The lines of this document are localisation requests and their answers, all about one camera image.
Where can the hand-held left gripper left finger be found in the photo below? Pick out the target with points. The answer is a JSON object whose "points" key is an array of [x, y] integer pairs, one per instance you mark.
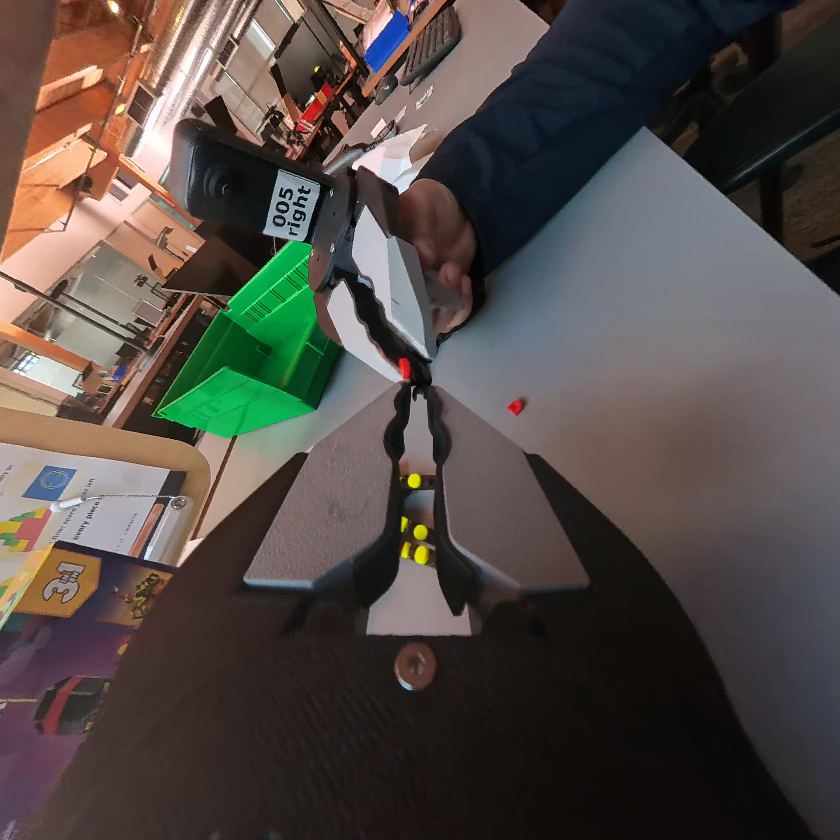
{"points": [[321, 518]]}

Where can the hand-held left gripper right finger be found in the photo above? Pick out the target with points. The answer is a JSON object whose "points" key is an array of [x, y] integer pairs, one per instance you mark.
{"points": [[505, 518]]}

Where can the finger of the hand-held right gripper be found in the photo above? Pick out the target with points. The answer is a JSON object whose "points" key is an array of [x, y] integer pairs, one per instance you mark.
{"points": [[394, 282], [351, 328]]}

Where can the small red black lego assembly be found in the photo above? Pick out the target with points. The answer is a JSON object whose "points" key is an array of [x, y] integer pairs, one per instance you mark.
{"points": [[405, 369]]}

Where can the black yellow lego spider model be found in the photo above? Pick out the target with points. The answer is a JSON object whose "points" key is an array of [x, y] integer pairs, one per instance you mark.
{"points": [[413, 481]]}

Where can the person's right forearm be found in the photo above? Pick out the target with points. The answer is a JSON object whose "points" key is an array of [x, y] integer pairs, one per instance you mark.
{"points": [[558, 118]]}

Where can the red curved lego piece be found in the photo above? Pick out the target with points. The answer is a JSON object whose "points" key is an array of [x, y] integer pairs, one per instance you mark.
{"points": [[516, 407]]}

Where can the lego set box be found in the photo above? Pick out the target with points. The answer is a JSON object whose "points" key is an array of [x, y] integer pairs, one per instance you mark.
{"points": [[52, 656]]}

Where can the person's right hand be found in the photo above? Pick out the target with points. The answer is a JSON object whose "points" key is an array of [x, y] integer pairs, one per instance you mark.
{"points": [[443, 229]]}

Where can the black flat panel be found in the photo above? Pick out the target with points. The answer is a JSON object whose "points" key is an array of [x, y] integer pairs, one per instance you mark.
{"points": [[216, 262]]}

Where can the white crumpled paper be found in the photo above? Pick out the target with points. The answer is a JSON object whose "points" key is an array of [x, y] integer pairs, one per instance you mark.
{"points": [[400, 157]]}

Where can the green storage bin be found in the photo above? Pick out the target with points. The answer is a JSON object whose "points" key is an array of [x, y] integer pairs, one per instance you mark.
{"points": [[229, 400]]}

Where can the black computer mouse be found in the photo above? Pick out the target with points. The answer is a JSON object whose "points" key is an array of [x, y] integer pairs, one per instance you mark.
{"points": [[388, 86]]}

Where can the small blue crate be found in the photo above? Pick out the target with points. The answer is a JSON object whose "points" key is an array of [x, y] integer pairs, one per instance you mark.
{"points": [[387, 39]]}

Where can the wooden board with printed sheet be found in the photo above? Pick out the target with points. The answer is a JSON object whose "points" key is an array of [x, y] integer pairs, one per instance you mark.
{"points": [[98, 472]]}

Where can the black keyboard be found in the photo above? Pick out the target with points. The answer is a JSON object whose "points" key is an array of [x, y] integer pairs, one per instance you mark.
{"points": [[430, 46]]}

